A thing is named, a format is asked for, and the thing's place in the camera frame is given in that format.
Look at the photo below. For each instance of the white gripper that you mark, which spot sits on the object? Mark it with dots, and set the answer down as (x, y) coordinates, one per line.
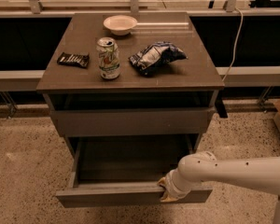
(170, 183)

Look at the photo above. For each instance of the grey drawer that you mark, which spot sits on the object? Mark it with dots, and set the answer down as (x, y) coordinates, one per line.
(131, 121)
(122, 170)

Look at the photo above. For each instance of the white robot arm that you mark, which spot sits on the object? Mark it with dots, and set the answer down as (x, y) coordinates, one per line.
(262, 174)

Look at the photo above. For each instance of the grey top drawer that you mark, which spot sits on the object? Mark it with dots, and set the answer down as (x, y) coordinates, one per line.
(131, 121)

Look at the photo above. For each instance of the grey three-drawer cabinet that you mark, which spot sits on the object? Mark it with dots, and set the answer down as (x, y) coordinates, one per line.
(190, 83)

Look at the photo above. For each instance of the crumpled blue chip bag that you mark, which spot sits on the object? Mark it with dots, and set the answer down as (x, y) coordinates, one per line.
(148, 60)

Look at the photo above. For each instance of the green white soda can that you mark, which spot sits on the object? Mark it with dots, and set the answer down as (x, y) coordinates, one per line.
(108, 57)

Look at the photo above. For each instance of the black candy bar wrapper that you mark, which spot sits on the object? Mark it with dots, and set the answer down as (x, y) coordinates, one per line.
(75, 60)

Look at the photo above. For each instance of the white ceramic bowl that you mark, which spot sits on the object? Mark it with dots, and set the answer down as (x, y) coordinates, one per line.
(120, 24)

